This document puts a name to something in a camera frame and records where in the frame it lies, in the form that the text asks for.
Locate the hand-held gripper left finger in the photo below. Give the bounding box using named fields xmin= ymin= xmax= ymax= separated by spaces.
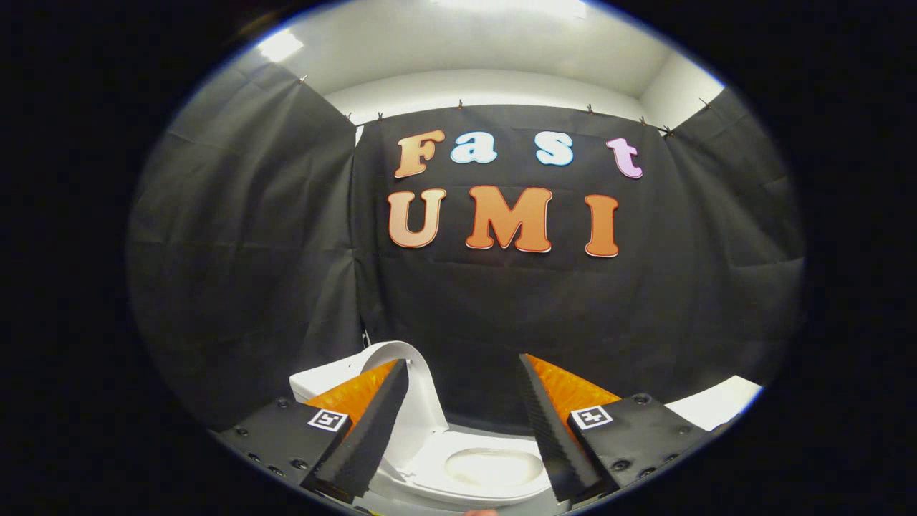
xmin=211 ymin=358 xmax=411 ymax=502

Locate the white ceramic toilet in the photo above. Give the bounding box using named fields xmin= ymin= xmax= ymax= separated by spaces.
xmin=289 ymin=341 xmax=552 ymax=513

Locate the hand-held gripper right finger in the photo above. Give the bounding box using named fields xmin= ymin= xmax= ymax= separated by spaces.
xmin=517 ymin=353 xmax=710 ymax=502

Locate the white toilet lid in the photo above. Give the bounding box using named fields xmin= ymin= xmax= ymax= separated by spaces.
xmin=358 ymin=341 xmax=450 ymax=470

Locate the black backdrop cloth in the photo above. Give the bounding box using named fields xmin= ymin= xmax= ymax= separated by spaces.
xmin=128 ymin=61 xmax=807 ymax=434

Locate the white cabinet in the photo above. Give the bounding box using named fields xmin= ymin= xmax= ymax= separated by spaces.
xmin=663 ymin=375 xmax=764 ymax=432

